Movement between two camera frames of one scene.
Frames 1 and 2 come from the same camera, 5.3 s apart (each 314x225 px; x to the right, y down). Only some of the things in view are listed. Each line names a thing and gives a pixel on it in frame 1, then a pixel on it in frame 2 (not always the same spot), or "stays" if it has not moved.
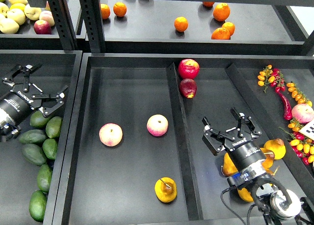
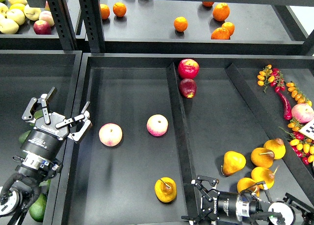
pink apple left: [111, 134] stays
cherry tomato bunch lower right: [303, 148] stays
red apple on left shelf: [41, 27] stays
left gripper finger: [59, 102] → [78, 135]
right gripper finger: [213, 139] → [196, 219]
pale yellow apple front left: [8, 26] stays
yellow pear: [277, 146] stays
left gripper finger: [26, 70] → [44, 99]
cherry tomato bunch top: [273, 76] stays
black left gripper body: [20, 101] → [45, 139]
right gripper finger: [242, 120] → [203, 191]
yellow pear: [166, 189] stays
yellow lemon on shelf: [17, 6] stays
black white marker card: [308, 130] stays
